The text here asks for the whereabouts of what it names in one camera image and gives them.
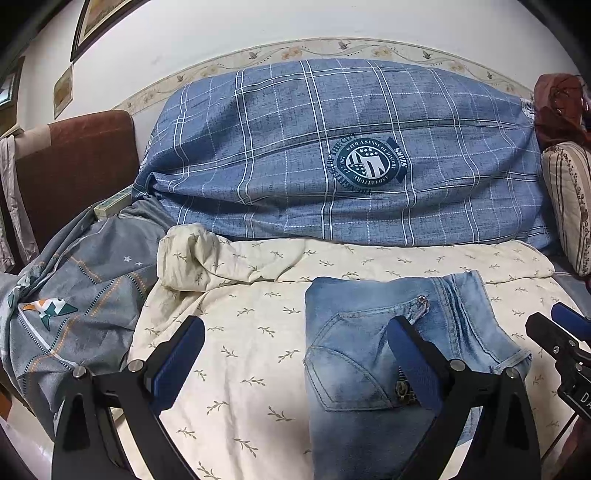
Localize grey hanging scarf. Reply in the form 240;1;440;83
0;136;40;273

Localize wooden door with glass panes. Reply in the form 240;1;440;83
0;55;26;134

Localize striped beige pillow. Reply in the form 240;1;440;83
541;141;591;278

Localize blue plaid bed cover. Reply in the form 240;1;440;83
131;58;559;252

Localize large framed picture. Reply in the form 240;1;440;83
69;0;153;63

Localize brown headboard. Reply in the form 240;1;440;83
0;109;141;278

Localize small wall picture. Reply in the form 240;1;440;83
52;64;75;120

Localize blue denim pants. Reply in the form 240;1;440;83
302;270;532;480

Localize red-brown cloth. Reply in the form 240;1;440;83
533;73;591;151

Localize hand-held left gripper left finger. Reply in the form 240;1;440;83
51;315;206;480

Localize pale green box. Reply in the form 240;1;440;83
92;187;134;220

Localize cream leaf-print blanket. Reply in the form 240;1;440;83
111;223;591;480

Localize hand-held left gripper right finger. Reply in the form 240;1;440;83
386;315;542;480

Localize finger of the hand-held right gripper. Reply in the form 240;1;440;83
525;312;581;357
551;302;591;343

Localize grey printed bedsheet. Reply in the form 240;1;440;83
0;196;591;430

